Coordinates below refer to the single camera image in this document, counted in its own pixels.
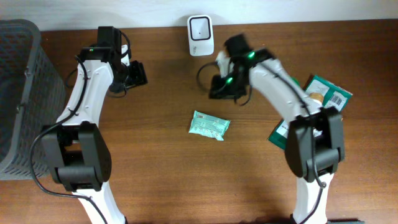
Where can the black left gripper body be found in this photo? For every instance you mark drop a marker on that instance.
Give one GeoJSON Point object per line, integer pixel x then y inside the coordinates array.
{"type": "Point", "coordinates": [133, 75]}

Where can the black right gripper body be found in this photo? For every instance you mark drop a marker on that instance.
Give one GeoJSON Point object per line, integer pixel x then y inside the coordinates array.
{"type": "Point", "coordinates": [225, 87]}

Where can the light blue wipes pack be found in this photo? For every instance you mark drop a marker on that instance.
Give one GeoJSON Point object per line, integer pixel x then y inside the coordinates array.
{"type": "Point", "coordinates": [208, 126]}

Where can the cream lotion tube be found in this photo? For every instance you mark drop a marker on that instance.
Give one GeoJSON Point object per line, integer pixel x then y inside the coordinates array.
{"type": "Point", "coordinates": [317, 97]}

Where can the green 3M gloves package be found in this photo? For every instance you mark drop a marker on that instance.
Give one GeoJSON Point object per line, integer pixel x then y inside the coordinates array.
{"type": "Point", "coordinates": [333, 96]}

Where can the green lid jar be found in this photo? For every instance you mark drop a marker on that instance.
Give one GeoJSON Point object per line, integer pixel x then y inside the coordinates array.
{"type": "Point", "coordinates": [295, 81]}

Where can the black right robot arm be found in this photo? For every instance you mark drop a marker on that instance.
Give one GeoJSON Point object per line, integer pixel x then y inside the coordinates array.
{"type": "Point", "coordinates": [315, 145]}

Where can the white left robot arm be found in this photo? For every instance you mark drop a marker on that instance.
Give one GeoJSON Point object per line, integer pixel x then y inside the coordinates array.
{"type": "Point", "coordinates": [77, 155]}

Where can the white barcode scanner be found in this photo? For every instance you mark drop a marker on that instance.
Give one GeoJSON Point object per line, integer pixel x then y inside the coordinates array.
{"type": "Point", "coordinates": [200, 35]}

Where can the dark grey plastic basket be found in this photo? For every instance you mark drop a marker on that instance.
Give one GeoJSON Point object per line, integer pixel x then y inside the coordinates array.
{"type": "Point", "coordinates": [32, 96]}

